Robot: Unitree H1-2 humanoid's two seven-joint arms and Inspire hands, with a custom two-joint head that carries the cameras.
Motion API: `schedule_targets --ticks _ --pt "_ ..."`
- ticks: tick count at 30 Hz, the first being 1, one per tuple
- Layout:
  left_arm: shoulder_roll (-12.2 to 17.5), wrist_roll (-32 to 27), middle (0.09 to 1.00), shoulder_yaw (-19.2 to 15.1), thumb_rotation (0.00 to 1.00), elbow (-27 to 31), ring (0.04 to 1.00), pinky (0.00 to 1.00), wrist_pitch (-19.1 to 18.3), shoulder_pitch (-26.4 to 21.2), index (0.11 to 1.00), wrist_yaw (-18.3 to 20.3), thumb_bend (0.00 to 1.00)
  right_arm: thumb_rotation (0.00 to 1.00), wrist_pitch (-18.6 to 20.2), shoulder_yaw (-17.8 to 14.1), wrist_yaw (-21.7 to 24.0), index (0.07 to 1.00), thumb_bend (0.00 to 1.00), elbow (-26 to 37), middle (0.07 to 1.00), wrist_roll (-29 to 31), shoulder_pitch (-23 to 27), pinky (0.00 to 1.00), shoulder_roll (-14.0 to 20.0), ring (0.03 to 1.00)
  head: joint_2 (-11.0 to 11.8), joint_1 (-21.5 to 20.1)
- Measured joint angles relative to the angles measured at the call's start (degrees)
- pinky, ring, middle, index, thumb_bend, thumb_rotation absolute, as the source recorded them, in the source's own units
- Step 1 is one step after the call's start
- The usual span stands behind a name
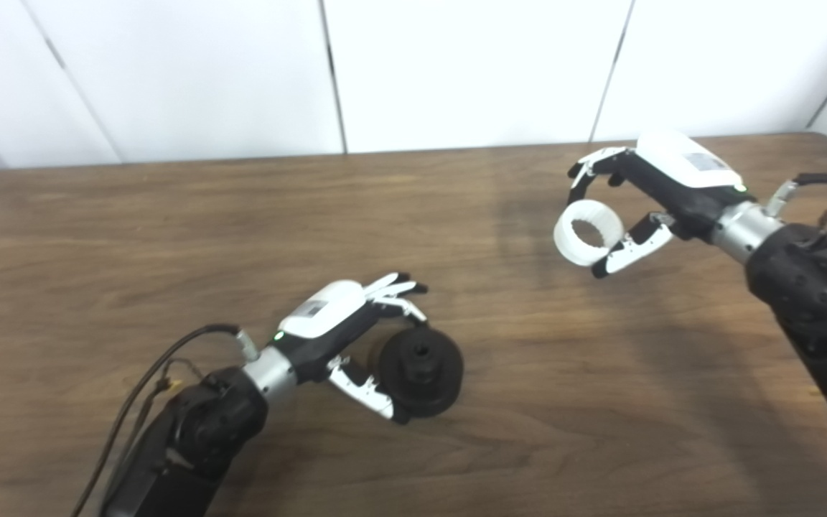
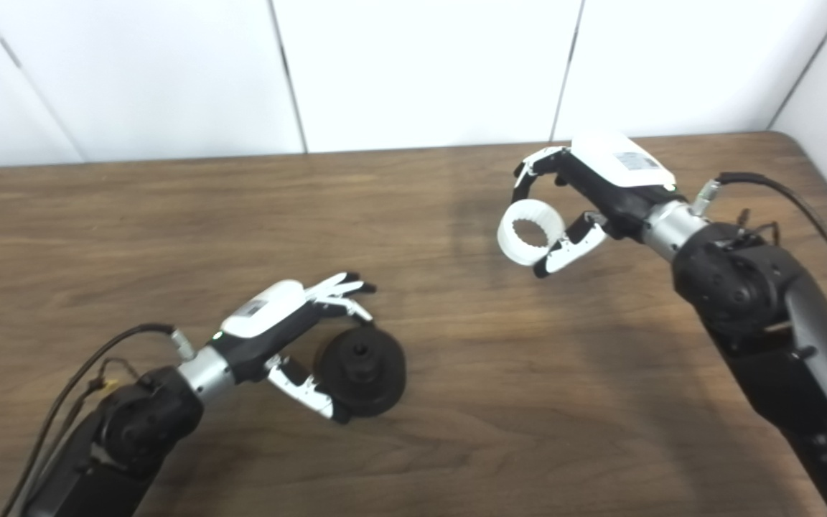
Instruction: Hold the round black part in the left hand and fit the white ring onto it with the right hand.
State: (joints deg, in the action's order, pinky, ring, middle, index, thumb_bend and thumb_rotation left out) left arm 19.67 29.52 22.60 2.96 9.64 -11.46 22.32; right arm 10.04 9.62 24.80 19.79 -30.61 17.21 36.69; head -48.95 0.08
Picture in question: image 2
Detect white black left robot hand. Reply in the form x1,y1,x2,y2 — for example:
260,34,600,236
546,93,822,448
209,271,378,424

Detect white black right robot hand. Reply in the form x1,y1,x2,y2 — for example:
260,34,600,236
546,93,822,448
513,133,688,279

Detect white plastic ring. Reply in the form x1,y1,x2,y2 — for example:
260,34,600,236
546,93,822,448
497,199,566,267

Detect round black plastic part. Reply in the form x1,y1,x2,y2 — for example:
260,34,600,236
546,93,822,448
315,325,408,419

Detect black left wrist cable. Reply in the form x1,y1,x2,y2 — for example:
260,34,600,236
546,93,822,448
1,323,195,517

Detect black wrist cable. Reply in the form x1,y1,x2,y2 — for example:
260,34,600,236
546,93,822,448
1,323,195,517
692,171,827,360

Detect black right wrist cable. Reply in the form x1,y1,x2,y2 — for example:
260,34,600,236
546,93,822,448
692,171,827,360

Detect thin right wrist wires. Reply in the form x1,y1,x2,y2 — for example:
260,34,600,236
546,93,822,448
733,208,780,248

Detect thin wrist wires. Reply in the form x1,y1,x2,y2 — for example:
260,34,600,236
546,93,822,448
733,208,780,248
62,358,141,403

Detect thin left wrist wires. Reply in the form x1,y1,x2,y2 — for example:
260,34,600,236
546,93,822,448
62,358,141,403

